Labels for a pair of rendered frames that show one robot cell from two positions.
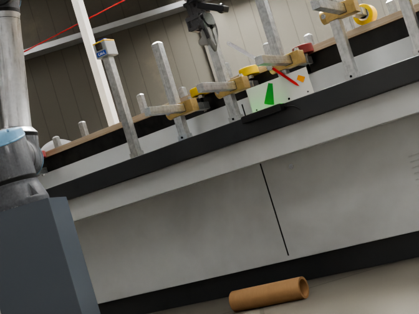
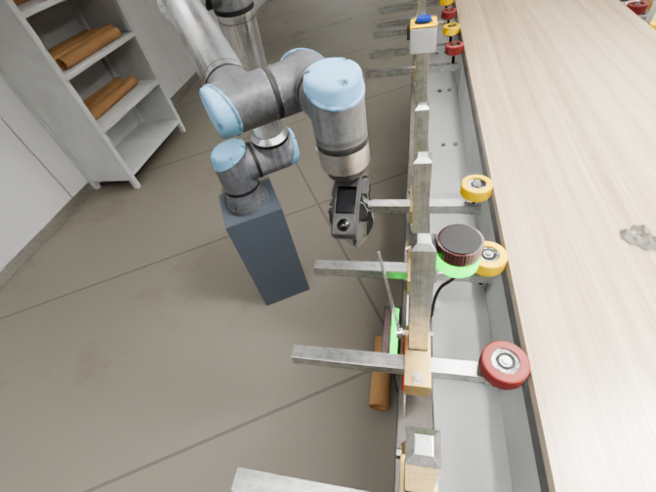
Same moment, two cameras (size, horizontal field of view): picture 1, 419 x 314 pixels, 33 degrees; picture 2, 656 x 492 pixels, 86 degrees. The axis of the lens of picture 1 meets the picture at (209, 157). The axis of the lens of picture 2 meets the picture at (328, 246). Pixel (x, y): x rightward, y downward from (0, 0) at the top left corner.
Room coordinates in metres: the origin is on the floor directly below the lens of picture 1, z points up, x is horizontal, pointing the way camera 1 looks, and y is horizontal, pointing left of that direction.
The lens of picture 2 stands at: (2.46, -0.64, 1.55)
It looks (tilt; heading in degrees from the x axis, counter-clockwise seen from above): 47 degrees down; 79
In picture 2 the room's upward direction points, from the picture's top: 13 degrees counter-clockwise
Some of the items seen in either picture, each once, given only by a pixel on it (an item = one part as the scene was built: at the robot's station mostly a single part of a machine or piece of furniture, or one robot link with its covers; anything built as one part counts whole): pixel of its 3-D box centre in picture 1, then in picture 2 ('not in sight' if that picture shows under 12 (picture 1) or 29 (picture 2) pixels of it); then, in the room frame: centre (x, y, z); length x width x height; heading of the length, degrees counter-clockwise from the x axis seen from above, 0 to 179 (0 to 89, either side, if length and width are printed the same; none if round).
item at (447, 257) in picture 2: not in sight; (459, 244); (2.69, -0.38, 1.17); 0.06 x 0.06 x 0.02
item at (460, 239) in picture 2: not in sight; (451, 285); (2.69, -0.38, 1.07); 0.06 x 0.06 x 0.22; 59
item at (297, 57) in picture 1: (286, 62); (418, 357); (2.64, -0.38, 0.84); 0.13 x 0.06 x 0.05; 59
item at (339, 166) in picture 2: not in sight; (343, 153); (2.63, -0.12, 1.19); 0.10 x 0.09 x 0.05; 149
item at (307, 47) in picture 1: (305, 58); (500, 372); (2.76, -0.47, 0.85); 0.08 x 0.08 x 0.11
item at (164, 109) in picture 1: (179, 109); (402, 207); (2.85, 0.06, 0.82); 0.43 x 0.03 x 0.04; 149
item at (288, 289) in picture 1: (268, 294); (381, 371); (2.68, -0.06, 0.04); 0.30 x 0.08 x 0.08; 59
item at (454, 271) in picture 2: not in sight; (457, 256); (2.69, -0.38, 1.14); 0.06 x 0.06 x 0.02
